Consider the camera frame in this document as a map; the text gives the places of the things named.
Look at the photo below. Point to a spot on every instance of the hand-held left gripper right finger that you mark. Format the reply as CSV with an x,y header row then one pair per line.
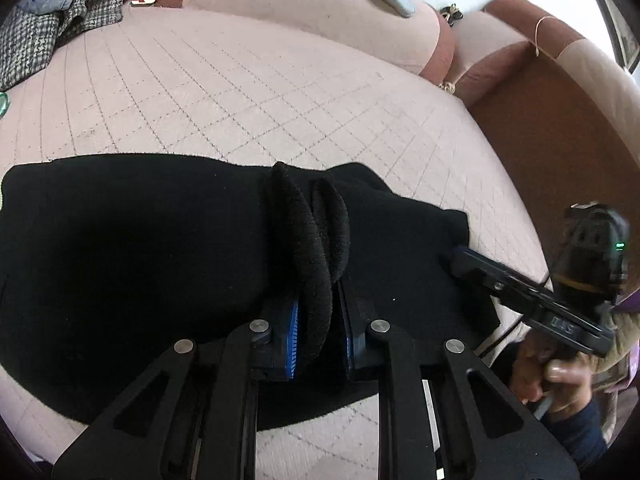
x,y
350,350

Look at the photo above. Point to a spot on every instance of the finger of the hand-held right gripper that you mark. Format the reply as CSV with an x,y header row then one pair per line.
x,y
480,270

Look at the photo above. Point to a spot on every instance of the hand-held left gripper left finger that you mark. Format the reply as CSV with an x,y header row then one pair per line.
x,y
291,345

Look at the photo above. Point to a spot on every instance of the black pants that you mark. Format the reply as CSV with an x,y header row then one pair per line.
x,y
125,260

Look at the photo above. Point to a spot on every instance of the person's right forearm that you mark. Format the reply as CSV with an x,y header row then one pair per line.
x,y
577,435

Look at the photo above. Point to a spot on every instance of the person's right hand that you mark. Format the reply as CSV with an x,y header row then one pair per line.
x,y
565,377

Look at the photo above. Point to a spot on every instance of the person's beige and purple clothing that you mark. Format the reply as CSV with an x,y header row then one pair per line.
x,y
622,355

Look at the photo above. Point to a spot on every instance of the small cream knot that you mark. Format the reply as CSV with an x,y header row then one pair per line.
x,y
447,87

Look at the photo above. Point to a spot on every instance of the maroon and pink sofa armrest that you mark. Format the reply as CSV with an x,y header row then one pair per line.
x,y
500,40

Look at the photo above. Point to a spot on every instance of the small black and yellow object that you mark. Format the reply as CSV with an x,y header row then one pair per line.
x,y
451,14

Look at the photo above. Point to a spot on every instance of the pink quilted sofa seat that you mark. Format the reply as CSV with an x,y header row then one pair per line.
x,y
250,90

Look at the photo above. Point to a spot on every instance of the pink sofa back cushion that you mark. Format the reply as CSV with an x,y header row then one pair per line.
x,y
300,15

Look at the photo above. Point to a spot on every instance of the small green object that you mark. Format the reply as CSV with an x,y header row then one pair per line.
x,y
3,104

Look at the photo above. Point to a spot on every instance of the houndstooth jacket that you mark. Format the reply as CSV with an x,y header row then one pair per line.
x,y
35,45

